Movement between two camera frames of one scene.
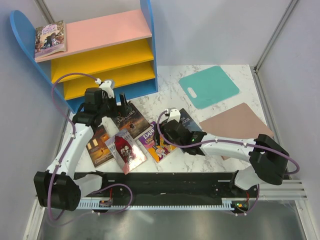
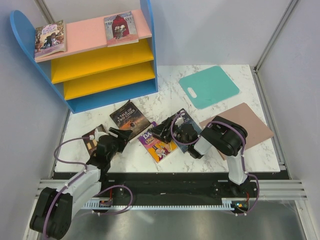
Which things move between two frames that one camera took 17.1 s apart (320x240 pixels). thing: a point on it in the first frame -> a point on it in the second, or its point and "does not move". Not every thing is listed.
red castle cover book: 126,151 -> 120,30
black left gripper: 117,109 -> 122,137
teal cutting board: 212,85 does not move
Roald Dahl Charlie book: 158,152 does not move
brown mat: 239,122 does not move
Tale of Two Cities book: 133,122 does not move
